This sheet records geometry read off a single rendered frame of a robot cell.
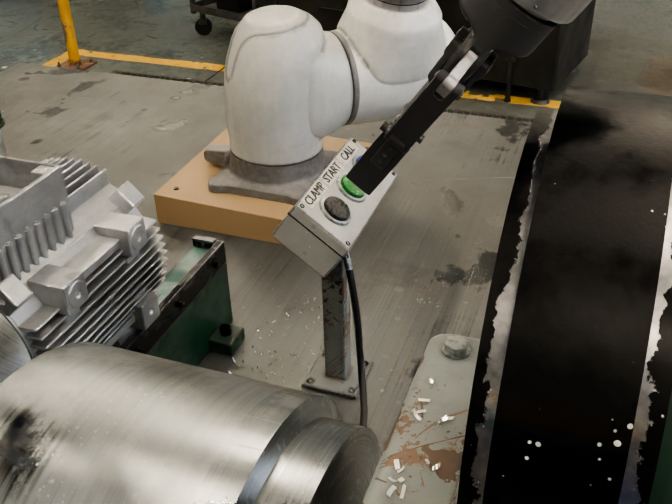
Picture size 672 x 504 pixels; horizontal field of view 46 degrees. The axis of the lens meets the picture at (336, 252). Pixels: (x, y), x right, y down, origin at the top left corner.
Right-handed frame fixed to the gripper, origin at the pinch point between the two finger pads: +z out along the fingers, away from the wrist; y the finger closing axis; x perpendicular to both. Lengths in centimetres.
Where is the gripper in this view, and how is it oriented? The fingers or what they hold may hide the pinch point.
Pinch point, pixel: (379, 159)
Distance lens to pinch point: 76.6
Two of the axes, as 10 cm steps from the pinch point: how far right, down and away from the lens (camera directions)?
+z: -5.3, 5.9, 6.1
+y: -3.4, 5.1, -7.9
